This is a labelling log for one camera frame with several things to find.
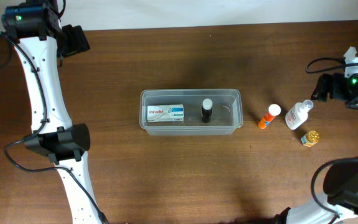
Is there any white spray bottle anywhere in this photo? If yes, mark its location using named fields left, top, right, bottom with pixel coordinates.
left=285, top=100, right=314, bottom=130

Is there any black bottle white cap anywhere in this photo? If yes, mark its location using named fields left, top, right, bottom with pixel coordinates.
left=201, top=98, right=213, bottom=123

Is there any white Panadol medicine box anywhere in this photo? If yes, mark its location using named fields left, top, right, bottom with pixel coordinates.
left=147, top=105, right=185, bottom=122

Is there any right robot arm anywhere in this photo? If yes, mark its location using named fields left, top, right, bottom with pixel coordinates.
left=271, top=47, right=358, bottom=224

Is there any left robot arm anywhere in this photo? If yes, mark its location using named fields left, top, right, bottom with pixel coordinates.
left=1, top=1, right=108, bottom=223

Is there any clear plastic container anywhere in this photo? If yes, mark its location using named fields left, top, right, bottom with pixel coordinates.
left=139, top=89, right=243, bottom=136

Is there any small gold lid jar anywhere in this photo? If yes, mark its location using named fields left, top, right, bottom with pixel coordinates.
left=301, top=131, right=320, bottom=147

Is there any orange tube white cap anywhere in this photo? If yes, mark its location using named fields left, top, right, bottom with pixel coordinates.
left=258, top=104, right=281, bottom=129

